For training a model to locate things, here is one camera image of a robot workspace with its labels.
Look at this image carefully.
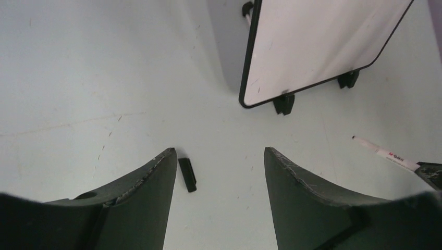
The right whiteboard foot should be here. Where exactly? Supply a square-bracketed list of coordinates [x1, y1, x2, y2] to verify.
[337, 70, 360, 89]

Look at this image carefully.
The left whiteboard foot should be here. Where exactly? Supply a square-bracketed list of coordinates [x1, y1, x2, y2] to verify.
[272, 94, 295, 116]

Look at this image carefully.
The black framed whiteboard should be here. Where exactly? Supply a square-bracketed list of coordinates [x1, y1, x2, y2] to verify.
[239, 1, 412, 108]

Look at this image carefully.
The white marker pen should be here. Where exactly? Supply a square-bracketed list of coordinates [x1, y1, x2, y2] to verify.
[352, 135, 420, 172]

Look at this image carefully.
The whiteboard foot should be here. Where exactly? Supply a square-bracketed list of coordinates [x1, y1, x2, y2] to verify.
[272, 94, 295, 116]
[337, 70, 360, 89]

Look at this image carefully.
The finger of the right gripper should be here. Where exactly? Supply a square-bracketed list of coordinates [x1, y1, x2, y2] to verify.
[415, 162, 442, 191]

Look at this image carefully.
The black marker cap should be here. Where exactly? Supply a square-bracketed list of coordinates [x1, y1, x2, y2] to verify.
[178, 158, 197, 193]

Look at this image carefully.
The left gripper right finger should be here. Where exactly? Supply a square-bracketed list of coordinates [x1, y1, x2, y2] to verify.
[264, 147, 441, 249]

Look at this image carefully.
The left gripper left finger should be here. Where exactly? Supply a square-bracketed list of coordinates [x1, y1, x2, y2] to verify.
[1, 148, 177, 249]

